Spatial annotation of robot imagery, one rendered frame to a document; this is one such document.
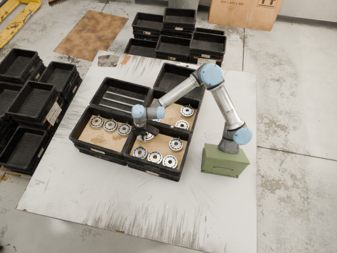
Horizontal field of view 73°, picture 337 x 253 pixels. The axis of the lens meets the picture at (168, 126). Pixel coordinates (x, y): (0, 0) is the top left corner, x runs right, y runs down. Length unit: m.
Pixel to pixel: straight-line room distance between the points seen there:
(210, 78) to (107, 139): 0.87
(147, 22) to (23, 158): 2.25
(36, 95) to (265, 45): 3.16
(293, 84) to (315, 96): 0.31
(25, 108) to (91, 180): 1.16
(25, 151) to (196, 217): 1.76
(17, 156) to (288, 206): 2.68
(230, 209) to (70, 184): 1.13
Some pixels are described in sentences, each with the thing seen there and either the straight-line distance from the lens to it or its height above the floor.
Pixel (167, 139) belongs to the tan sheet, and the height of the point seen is 0.83.
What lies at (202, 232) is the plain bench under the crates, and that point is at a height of 0.70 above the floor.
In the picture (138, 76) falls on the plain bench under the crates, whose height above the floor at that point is 0.70.
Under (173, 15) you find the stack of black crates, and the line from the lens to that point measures 3.30.
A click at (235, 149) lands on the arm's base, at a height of 0.91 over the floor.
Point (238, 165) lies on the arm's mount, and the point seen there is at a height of 0.91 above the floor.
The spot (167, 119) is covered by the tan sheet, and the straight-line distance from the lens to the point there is 1.74.
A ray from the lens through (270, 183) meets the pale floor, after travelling 2.63.
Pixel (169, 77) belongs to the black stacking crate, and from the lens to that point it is 2.01.
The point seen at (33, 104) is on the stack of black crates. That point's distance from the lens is 2.59.
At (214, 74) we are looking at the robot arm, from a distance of 1.30.
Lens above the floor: 2.29
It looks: 59 degrees down
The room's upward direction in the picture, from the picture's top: 1 degrees clockwise
